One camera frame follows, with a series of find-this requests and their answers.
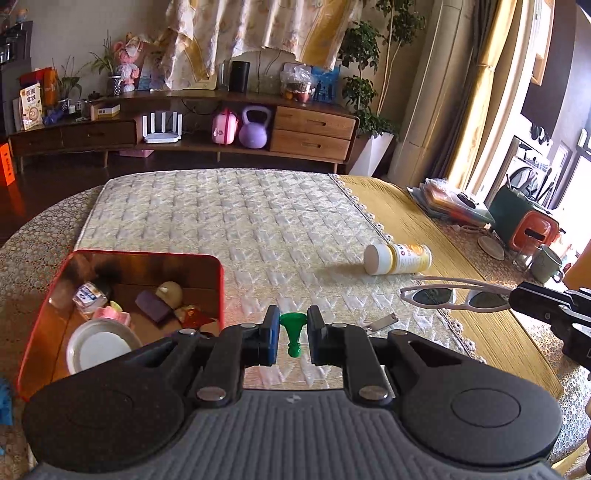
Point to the grey green mug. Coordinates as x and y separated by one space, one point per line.
546 264

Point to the beige quilted table mat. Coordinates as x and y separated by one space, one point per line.
284 238

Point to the red metal tin box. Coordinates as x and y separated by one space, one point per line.
122 276

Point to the round coaster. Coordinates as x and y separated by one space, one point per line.
491 247

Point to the pink doll figure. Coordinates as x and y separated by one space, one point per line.
126 54

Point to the blue picture box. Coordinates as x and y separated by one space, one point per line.
326 83

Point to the small potted plant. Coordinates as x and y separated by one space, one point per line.
105 62

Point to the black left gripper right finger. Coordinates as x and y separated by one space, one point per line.
375 370

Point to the small white labelled bottle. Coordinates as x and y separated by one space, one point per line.
88 298

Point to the bag of fruit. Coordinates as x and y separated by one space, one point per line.
297 84

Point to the yellow white supplement bottle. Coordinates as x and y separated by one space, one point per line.
390 259

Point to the pink cylinder toy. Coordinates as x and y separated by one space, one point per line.
112 314

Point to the round gold tin can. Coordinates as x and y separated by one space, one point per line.
98 341

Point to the wooden tv cabinet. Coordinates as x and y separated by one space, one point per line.
312 131

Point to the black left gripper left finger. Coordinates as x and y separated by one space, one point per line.
209 369

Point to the purple block toy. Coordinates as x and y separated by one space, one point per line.
153 307

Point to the yellow curtain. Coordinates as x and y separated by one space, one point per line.
492 26

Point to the white wifi router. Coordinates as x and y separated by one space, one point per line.
161 128

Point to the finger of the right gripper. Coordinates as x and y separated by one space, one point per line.
542 303

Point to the stack of colourful folders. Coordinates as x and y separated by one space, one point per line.
440 200

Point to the potted green plant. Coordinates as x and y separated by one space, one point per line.
368 51

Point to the purple kettlebell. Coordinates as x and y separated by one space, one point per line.
253 134

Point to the silver nail clipper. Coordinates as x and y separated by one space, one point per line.
383 323

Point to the patterned hanging cloth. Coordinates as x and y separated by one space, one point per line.
200 35

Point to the black cylindrical speaker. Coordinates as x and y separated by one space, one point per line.
238 76

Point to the white frame sunglasses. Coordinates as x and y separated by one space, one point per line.
456 294

